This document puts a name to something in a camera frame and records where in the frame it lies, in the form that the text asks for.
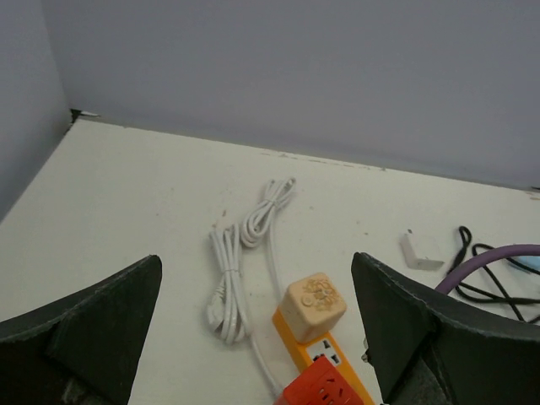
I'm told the blue charger plug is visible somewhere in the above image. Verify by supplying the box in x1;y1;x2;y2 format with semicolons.
507;256;540;274

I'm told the red cube socket adapter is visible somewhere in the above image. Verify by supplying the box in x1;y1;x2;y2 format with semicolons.
273;355;364;405

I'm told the black power strip cord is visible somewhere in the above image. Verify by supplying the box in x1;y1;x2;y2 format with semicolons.
446;225;540;324

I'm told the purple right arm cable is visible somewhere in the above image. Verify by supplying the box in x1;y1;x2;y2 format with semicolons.
434;243;540;294

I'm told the white bundled cable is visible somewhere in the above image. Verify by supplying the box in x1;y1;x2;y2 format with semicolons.
205;176;297;397

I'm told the beige cube socket adapter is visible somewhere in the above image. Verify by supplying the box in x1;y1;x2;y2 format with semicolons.
278;273;347;343

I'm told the white charger plug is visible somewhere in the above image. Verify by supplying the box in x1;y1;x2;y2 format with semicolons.
399;231;445;271

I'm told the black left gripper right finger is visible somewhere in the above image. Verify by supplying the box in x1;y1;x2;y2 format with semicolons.
351;253;539;404

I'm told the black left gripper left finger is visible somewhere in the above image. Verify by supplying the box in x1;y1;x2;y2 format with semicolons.
1;255;162;404

